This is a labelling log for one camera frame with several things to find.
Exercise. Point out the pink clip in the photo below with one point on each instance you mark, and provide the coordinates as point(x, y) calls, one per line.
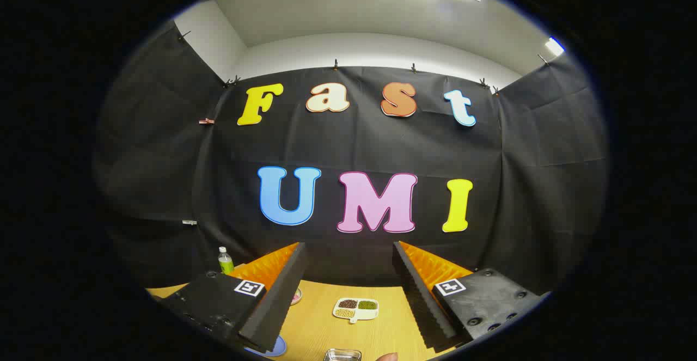
point(206, 121)

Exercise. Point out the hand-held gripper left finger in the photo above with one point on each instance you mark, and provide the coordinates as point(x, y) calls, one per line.
point(283, 295)

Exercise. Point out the small ceiling light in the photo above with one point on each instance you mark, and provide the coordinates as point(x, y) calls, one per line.
point(554, 46)

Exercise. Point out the white compartment dish with beans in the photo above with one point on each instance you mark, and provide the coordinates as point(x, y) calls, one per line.
point(355, 309)

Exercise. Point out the plate of food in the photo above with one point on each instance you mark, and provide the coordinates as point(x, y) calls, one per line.
point(296, 296)

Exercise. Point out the green drink bottle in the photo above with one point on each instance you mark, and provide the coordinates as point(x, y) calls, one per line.
point(225, 262)

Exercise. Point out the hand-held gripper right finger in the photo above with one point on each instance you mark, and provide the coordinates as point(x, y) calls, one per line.
point(416, 295)

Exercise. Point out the blue plate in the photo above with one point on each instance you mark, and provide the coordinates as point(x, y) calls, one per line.
point(276, 349)

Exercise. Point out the steel perforated basket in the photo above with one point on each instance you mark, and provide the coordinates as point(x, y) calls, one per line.
point(342, 355)

